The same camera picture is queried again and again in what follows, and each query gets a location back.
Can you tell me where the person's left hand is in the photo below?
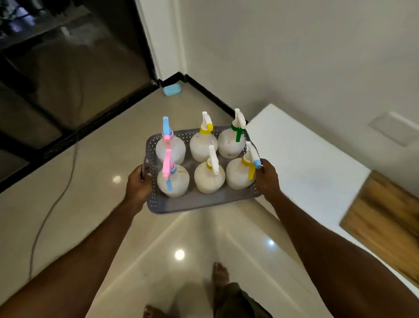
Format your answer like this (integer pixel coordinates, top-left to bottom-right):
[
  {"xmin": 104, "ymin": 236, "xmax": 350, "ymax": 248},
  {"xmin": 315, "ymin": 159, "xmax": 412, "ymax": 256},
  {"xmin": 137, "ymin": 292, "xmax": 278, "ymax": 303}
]
[{"xmin": 122, "ymin": 165, "xmax": 154, "ymax": 212}]

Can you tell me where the person's right hand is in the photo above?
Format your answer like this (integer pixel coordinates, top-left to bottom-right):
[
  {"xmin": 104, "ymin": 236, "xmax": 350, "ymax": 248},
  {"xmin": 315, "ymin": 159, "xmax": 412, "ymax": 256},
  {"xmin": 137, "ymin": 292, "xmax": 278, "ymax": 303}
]
[{"xmin": 255, "ymin": 159, "xmax": 282, "ymax": 204}]

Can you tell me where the grey perforated plastic basket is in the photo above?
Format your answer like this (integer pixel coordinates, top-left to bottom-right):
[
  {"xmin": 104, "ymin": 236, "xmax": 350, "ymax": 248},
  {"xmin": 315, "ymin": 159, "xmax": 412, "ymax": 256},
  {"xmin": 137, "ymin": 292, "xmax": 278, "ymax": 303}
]
[{"xmin": 141, "ymin": 126, "xmax": 264, "ymax": 215}]

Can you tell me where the person's right forearm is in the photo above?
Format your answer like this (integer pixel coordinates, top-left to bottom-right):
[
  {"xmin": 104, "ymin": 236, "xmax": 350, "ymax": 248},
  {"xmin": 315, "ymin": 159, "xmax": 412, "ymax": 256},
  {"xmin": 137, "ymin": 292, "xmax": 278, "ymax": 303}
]
[{"xmin": 268, "ymin": 192, "xmax": 419, "ymax": 318}]

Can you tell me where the person's left forearm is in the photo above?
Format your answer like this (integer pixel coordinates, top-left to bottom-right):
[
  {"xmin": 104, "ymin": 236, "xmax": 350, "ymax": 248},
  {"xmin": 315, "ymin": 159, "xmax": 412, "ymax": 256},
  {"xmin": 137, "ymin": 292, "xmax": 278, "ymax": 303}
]
[{"xmin": 0, "ymin": 200, "xmax": 144, "ymax": 318}]

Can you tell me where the group of white spray bottles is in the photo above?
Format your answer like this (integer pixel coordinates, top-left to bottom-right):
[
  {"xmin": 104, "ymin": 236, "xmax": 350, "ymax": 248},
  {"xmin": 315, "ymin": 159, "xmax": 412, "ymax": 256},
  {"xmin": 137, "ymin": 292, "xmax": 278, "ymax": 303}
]
[{"xmin": 155, "ymin": 108, "xmax": 263, "ymax": 199}]

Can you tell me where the person's right foot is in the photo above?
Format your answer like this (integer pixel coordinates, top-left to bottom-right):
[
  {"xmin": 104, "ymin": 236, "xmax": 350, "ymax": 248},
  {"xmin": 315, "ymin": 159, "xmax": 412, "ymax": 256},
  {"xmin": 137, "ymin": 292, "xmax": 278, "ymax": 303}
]
[{"xmin": 211, "ymin": 262, "xmax": 232, "ymax": 291}]

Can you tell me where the person's foot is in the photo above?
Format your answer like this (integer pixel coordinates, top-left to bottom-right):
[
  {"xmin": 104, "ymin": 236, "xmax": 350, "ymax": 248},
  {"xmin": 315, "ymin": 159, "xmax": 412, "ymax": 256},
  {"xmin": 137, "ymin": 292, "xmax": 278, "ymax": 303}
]
[
  {"xmin": 211, "ymin": 262, "xmax": 232, "ymax": 291},
  {"xmin": 143, "ymin": 305, "xmax": 171, "ymax": 318}
]

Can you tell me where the black framed glass door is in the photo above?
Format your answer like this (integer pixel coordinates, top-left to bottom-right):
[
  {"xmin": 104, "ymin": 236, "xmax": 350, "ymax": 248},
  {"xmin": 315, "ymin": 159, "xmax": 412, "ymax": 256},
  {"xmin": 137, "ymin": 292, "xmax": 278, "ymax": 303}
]
[{"xmin": 0, "ymin": 0, "xmax": 161, "ymax": 194}]

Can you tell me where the person's left foot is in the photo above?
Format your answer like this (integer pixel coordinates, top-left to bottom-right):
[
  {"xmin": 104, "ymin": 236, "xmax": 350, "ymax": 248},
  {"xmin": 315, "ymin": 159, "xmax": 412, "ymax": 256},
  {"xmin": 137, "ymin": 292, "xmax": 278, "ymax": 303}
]
[{"xmin": 143, "ymin": 305, "xmax": 171, "ymax": 318}]

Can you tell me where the wooden board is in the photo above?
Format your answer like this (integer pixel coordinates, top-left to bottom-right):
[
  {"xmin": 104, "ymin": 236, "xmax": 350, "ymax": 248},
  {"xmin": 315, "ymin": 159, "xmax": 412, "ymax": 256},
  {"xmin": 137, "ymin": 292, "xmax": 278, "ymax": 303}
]
[{"xmin": 339, "ymin": 170, "xmax": 419, "ymax": 289}]

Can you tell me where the dark green trouser leg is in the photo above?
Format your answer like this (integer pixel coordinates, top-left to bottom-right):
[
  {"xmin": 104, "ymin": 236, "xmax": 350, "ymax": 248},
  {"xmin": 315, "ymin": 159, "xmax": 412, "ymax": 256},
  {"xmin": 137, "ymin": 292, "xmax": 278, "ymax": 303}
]
[{"xmin": 213, "ymin": 282, "xmax": 274, "ymax": 318}]

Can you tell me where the dark floor cable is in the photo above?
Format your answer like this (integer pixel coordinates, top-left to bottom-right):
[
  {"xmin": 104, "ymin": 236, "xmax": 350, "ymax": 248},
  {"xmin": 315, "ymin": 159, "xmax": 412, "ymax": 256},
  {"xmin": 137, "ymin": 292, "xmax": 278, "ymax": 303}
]
[{"xmin": 28, "ymin": 129, "xmax": 81, "ymax": 283}]

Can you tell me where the white wall plate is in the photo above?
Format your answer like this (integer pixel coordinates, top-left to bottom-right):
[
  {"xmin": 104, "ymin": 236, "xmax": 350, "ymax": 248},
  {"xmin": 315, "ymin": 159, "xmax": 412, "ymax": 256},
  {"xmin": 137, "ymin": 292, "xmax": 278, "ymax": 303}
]
[{"xmin": 367, "ymin": 111, "xmax": 419, "ymax": 147}]

